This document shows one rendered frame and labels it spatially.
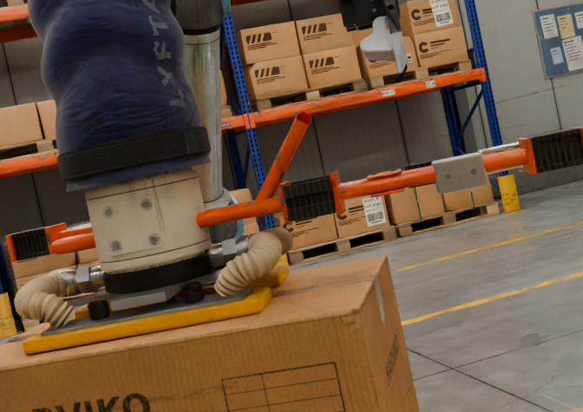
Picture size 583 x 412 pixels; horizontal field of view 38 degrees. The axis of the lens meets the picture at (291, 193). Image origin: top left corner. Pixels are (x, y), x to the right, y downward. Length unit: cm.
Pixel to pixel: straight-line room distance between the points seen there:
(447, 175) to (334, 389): 34
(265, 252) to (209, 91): 82
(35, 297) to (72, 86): 30
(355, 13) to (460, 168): 27
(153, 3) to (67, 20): 13
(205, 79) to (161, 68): 68
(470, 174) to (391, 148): 928
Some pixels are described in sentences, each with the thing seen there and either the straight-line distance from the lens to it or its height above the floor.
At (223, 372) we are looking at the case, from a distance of 109.
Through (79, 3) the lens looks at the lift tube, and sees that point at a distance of 122.
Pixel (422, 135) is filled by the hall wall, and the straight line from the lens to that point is 1065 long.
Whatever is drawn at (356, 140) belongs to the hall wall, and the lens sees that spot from 1032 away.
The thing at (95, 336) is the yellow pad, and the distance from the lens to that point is 119.
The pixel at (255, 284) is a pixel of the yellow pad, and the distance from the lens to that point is 132.
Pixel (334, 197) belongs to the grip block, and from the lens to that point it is 120.
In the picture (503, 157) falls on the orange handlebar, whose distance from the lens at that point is 121.
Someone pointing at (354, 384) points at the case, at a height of 85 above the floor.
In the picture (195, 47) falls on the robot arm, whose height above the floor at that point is 141.
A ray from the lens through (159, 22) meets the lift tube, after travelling 124.
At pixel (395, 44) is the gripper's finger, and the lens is 117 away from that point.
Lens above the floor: 115
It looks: 3 degrees down
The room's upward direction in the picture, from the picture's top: 12 degrees counter-clockwise
